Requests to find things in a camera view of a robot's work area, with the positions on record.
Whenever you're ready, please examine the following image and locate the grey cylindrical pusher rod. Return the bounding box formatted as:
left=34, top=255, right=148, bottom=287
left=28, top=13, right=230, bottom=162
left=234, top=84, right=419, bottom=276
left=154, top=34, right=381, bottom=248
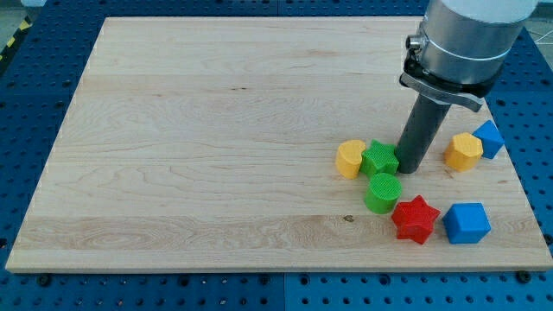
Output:
left=395, top=94, right=450, bottom=174

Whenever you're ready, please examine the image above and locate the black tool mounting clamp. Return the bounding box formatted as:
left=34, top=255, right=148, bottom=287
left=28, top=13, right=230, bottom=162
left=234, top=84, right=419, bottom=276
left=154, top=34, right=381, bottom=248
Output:
left=399, top=56, right=503, bottom=112

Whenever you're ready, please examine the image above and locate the green star block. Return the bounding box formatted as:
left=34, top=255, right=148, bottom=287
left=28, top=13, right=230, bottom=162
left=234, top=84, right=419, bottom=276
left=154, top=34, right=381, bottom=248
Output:
left=359, top=139, right=399, bottom=177

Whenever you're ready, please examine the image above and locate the yellow heart block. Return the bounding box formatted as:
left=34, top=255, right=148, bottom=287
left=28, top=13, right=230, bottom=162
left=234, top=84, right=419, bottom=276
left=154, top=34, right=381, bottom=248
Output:
left=334, top=140, right=366, bottom=179

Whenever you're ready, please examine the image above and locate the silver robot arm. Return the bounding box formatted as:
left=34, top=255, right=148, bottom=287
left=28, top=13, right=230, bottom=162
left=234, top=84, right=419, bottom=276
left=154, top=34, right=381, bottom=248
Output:
left=395, top=0, right=538, bottom=174

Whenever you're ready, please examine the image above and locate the red star block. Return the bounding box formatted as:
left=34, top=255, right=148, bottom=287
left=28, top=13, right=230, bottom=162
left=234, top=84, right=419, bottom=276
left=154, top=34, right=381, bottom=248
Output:
left=391, top=195, right=441, bottom=244

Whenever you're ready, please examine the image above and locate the small blue angled block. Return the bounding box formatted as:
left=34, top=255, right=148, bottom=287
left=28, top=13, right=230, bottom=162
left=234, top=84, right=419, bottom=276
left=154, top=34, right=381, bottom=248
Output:
left=473, top=120, right=505, bottom=159

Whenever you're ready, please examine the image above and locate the yellow hexagon block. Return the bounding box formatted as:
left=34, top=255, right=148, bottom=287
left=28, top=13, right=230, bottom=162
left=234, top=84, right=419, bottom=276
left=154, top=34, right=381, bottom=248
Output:
left=444, top=132, right=483, bottom=172

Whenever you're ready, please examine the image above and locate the green cylinder block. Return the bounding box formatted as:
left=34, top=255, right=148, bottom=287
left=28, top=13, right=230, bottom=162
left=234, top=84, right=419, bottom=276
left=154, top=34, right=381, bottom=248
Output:
left=364, top=173, right=403, bottom=214

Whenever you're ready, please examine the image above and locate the blue cube block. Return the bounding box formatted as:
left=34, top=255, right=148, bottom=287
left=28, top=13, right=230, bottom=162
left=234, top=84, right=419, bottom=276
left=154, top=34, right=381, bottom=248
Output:
left=442, top=202, right=492, bottom=244

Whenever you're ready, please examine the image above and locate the light wooden board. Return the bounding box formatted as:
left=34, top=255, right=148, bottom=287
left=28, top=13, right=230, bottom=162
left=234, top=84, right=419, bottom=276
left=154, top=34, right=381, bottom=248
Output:
left=6, top=17, right=552, bottom=273

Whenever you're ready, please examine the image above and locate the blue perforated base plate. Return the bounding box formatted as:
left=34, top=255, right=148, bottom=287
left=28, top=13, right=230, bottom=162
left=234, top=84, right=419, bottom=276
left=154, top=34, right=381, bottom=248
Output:
left=1, top=0, right=552, bottom=310

